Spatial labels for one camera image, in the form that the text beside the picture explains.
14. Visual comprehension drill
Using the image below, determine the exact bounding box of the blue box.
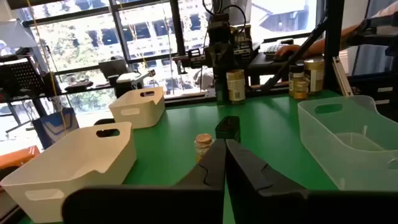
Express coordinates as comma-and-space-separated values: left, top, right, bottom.
32, 107, 80, 150

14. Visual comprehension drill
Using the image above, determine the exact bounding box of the black aluminium table frame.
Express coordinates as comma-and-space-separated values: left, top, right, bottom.
164, 0, 346, 108

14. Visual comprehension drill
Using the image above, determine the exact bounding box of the orange box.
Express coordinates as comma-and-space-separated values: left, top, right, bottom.
0, 145, 41, 170

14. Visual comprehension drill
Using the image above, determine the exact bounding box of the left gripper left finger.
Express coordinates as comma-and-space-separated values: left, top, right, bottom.
61, 139, 226, 224

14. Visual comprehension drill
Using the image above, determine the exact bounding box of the dark green tin black lid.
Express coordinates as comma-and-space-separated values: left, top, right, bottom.
215, 77, 229, 106
215, 115, 241, 144

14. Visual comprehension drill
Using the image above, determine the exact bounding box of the black perforated panel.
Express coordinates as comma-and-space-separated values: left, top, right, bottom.
0, 58, 46, 94

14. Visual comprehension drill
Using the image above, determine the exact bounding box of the spice jar black lid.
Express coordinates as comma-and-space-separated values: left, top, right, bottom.
288, 63, 305, 97

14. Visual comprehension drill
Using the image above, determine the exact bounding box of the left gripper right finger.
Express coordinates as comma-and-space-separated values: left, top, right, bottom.
226, 139, 398, 224

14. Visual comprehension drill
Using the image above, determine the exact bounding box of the clear plastic bin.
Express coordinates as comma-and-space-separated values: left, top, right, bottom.
297, 95, 398, 192

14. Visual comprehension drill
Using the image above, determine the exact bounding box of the person's hand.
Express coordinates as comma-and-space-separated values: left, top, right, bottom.
275, 44, 302, 58

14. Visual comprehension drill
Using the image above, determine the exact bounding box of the black desk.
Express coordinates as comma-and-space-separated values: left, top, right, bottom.
248, 51, 326, 85

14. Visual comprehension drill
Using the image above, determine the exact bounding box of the silver aluminium bracket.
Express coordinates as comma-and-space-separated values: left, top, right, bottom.
331, 55, 354, 98

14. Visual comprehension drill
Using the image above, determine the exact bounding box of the white plastic bin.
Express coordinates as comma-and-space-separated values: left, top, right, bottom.
108, 86, 166, 130
0, 121, 137, 223

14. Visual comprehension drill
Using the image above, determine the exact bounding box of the green table mat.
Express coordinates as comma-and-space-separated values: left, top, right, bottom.
17, 89, 352, 224

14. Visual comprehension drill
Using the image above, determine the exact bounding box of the black keyboard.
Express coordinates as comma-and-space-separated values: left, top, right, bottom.
263, 39, 295, 57

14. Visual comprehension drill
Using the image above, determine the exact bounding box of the black office chair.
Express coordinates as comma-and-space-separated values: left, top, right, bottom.
98, 57, 130, 80

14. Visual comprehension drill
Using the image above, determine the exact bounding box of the person's forearm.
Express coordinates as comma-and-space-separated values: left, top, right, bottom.
298, 1, 398, 58

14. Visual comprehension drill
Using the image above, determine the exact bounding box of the yellow hanging cable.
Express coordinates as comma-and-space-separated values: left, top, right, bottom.
25, 0, 68, 136

